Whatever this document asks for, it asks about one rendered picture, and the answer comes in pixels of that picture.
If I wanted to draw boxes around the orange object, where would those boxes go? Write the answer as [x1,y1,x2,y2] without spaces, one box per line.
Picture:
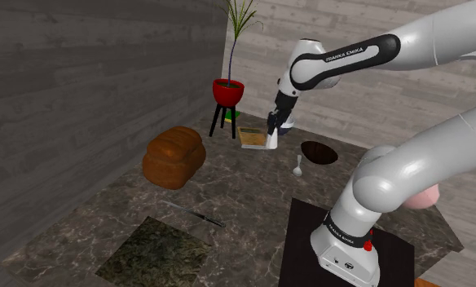
[414,277,443,287]

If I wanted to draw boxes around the dark mossy square panel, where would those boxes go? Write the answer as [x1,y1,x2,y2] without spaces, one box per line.
[95,215,214,287]

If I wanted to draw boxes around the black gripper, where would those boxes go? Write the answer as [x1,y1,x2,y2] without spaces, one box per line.
[267,90,299,136]

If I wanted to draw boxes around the plant in red pot on stool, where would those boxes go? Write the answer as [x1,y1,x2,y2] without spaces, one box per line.
[208,0,264,140]

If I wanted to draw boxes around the brown bread loaf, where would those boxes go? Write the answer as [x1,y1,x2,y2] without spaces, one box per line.
[142,126,207,191]

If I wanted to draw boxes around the dark brown bowl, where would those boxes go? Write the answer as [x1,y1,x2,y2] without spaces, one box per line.
[300,140,340,166]

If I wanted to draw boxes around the white open box tan inside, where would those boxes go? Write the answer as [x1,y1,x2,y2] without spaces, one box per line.
[236,126,279,151]

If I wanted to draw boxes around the white spoon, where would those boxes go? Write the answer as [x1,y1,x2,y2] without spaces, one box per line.
[292,154,304,178]

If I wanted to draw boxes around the pink round object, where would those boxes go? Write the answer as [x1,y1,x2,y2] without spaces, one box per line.
[402,183,441,211]

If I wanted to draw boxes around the green and yellow sponge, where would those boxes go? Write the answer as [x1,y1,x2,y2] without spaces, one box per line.
[223,109,242,124]

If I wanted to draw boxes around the black handled knife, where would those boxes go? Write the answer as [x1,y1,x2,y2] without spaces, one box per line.
[160,199,227,229]

